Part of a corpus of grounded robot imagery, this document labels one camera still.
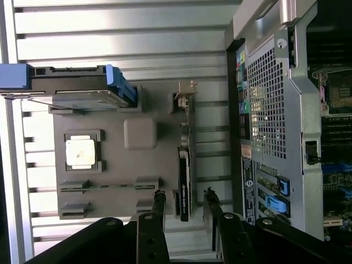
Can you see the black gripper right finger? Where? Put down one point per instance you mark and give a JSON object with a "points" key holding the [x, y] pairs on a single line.
{"points": [[231, 242]]}

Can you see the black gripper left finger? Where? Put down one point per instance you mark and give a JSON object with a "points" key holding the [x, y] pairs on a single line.
{"points": [[152, 242]]}

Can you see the green RAM stick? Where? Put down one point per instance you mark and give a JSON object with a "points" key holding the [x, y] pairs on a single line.
{"points": [[110, 187]]}

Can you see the grey parts rack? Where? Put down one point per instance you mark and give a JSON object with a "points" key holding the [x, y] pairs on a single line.
{"points": [[115, 165]]}

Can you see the silver CPU chip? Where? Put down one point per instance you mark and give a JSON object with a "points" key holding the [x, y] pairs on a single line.
{"points": [[79, 149]]}

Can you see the open grey PC case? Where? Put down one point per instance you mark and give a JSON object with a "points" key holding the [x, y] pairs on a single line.
{"points": [[297, 110]]}

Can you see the green motherboard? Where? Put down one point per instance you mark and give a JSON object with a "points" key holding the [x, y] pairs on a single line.
{"points": [[335, 132]]}

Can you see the hard disk in blue caddy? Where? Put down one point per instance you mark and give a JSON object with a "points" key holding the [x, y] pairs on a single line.
{"points": [[68, 82]]}

